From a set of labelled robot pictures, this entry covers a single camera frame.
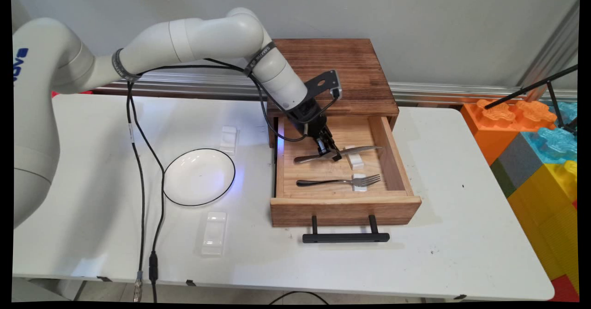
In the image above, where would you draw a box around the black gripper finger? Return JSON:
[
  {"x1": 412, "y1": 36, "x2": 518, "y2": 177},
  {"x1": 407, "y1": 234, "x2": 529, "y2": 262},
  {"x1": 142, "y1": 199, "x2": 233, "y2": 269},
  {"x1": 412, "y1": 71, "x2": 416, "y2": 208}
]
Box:
[
  {"x1": 322, "y1": 128, "x2": 338, "y2": 151},
  {"x1": 316, "y1": 138, "x2": 343, "y2": 163}
]

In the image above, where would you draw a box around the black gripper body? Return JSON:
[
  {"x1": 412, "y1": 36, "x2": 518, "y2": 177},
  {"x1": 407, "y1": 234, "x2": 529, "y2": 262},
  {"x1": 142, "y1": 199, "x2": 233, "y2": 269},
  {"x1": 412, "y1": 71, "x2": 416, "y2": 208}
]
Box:
[{"x1": 288, "y1": 97, "x2": 331, "y2": 139}]

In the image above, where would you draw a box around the silver table knife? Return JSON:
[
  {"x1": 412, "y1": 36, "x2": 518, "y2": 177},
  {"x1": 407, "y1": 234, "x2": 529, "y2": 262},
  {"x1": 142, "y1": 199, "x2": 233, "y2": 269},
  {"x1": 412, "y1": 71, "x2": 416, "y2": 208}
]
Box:
[{"x1": 293, "y1": 145, "x2": 384, "y2": 164}]

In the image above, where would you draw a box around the silver fork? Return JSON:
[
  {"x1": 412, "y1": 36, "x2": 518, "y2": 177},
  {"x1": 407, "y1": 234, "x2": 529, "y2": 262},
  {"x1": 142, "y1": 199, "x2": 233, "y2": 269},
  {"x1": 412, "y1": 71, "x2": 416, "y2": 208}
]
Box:
[{"x1": 296, "y1": 174, "x2": 382, "y2": 188}]

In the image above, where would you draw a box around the light wooden drawer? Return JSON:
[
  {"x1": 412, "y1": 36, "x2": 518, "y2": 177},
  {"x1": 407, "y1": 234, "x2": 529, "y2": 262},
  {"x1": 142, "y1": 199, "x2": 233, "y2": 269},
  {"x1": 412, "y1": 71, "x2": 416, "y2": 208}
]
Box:
[{"x1": 270, "y1": 115, "x2": 422, "y2": 228}]

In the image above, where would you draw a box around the dark wooden drawer cabinet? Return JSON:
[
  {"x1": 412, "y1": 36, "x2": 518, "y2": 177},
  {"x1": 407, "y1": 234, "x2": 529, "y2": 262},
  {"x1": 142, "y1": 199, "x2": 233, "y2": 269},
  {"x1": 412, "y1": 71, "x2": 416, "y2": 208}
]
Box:
[{"x1": 266, "y1": 39, "x2": 400, "y2": 149}]

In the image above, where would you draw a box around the white plate with black rim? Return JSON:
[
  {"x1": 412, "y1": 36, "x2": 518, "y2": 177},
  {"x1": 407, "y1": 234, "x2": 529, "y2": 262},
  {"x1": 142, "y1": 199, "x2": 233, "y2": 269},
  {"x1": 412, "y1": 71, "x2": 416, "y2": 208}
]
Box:
[{"x1": 163, "y1": 148, "x2": 236, "y2": 207}]

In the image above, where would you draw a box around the clear plastic tray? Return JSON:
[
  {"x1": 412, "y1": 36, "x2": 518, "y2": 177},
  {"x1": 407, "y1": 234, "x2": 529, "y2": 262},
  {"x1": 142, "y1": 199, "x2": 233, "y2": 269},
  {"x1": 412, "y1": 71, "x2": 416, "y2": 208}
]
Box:
[{"x1": 201, "y1": 211, "x2": 228, "y2": 256}]

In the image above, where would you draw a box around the orange giant building block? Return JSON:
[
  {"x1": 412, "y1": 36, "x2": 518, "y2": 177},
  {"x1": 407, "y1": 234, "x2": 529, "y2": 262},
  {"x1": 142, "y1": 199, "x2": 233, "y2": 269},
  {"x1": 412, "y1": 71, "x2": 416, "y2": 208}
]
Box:
[{"x1": 460, "y1": 99, "x2": 557, "y2": 166}]

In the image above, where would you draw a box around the grey giant building block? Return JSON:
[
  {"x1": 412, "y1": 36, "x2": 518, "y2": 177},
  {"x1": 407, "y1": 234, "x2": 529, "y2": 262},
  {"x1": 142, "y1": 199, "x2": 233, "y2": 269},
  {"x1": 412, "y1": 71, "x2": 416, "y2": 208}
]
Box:
[{"x1": 489, "y1": 133, "x2": 545, "y2": 199}]

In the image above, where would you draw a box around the black tripod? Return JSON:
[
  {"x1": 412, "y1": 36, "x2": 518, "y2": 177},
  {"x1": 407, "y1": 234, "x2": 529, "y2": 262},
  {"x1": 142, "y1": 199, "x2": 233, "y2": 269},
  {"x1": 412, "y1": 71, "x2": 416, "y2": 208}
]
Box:
[{"x1": 484, "y1": 65, "x2": 579, "y2": 136}]

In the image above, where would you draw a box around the blue giant building block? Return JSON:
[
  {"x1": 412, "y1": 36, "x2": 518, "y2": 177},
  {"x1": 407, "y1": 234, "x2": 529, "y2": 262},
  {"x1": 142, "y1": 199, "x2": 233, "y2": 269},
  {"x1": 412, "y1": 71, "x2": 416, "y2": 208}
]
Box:
[{"x1": 521, "y1": 101, "x2": 579, "y2": 165}]

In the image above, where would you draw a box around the yellow giant building block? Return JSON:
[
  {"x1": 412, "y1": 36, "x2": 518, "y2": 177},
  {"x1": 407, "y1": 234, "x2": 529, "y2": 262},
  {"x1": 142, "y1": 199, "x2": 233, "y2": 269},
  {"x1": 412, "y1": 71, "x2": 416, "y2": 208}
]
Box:
[{"x1": 507, "y1": 160, "x2": 580, "y2": 296}]

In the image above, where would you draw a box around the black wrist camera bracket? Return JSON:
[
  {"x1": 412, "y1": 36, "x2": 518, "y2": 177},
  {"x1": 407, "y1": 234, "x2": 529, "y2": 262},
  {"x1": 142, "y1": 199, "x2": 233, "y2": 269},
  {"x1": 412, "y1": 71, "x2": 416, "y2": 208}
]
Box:
[{"x1": 306, "y1": 70, "x2": 343, "y2": 101}]

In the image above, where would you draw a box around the black velcro strap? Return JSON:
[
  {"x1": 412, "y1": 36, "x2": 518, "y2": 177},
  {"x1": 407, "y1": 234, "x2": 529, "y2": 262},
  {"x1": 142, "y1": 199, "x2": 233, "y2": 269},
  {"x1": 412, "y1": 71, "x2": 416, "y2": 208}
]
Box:
[
  {"x1": 111, "y1": 48, "x2": 140, "y2": 83},
  {"x1": 243, "y1": 41, "x2": 277, "y2": 77}
]

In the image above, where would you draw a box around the black drawer handle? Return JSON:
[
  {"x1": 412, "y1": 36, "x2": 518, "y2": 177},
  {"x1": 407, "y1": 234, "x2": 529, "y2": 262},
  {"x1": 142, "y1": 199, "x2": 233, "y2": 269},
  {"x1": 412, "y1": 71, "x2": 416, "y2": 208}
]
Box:
[{"x1": 302, "y1": 214, "x2": 391, "y2": 243}]

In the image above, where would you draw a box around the horizontal aluminium rail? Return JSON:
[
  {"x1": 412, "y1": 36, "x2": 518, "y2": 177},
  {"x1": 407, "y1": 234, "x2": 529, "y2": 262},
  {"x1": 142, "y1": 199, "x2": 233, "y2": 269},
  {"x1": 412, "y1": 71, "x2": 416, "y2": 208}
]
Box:
[{"x1": 92, "y1": 71, "x2": 578, "y2": 107}]

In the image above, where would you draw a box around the black floor cable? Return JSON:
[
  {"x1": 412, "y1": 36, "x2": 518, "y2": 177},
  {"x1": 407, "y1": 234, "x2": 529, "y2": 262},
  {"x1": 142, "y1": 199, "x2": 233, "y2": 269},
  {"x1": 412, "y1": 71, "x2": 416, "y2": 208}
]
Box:
[{"x1": 268, "y1": 291, "x2": 329, "y2": 306}]

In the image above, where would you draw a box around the black cable with silver plug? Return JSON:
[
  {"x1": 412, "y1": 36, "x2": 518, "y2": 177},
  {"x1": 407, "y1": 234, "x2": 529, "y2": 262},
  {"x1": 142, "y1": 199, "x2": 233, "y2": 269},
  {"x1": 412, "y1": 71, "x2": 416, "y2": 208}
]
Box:
[{"x1": 125, "y1": 59, "x2": 308, "y2": 303}]

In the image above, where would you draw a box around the slanted aluminium post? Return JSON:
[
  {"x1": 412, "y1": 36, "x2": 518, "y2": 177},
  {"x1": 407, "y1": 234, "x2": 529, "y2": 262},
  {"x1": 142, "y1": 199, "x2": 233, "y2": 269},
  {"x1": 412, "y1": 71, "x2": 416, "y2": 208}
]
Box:
[{"x1": 516, "y1": 0, "x2": 580, "y2": 103}]

